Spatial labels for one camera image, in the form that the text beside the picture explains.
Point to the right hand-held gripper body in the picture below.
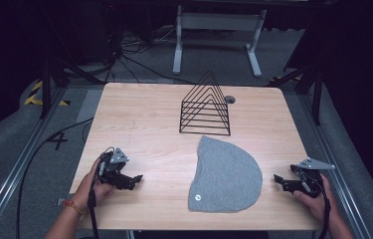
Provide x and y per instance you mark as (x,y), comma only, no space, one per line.
(310,181)

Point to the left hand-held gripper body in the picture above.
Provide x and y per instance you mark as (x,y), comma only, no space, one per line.
(114,176)

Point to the grey knit beanie hat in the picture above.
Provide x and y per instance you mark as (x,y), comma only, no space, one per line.
(225,176)

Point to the person's right hand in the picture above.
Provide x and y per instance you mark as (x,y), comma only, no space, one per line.
(316,204)

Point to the person's left hand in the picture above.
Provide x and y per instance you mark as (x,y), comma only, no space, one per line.
(89,191)

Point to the black tripod stand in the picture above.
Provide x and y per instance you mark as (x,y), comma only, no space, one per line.
(45,89)
(317,96)

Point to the yellow black hazard tape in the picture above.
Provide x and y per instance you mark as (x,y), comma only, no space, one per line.
(31,99)

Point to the aluminium floor rail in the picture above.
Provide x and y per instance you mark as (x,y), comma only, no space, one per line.
(15,174)
(336,172)

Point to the white metal desk frame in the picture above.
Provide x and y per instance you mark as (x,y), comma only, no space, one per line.
(219,21)

